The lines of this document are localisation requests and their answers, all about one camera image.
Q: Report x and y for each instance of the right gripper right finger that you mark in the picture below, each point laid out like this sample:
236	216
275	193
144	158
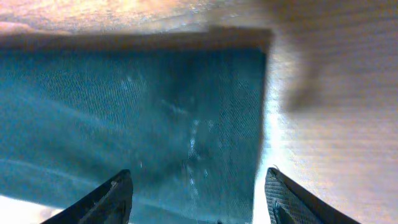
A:
290	203

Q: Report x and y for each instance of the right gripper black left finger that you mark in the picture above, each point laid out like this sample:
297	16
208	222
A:
110	203

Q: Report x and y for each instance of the black t-shirt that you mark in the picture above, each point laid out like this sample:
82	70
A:
182	111

